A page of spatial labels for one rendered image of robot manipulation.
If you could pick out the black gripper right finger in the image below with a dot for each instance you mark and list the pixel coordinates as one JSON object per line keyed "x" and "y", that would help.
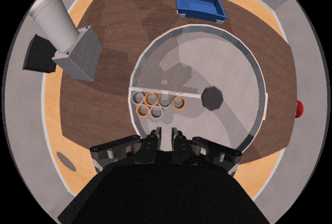
{"x": 188, "y": 150}

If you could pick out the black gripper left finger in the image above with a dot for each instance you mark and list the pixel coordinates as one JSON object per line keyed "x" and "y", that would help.
{"x": 143, "y": 149}

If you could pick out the blue crate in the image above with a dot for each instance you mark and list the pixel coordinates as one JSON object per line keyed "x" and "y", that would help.
{"x": 210, "y": 10}

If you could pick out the grey round turntable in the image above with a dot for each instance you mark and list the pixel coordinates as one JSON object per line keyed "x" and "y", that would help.
{"x": 228, "y": 101}

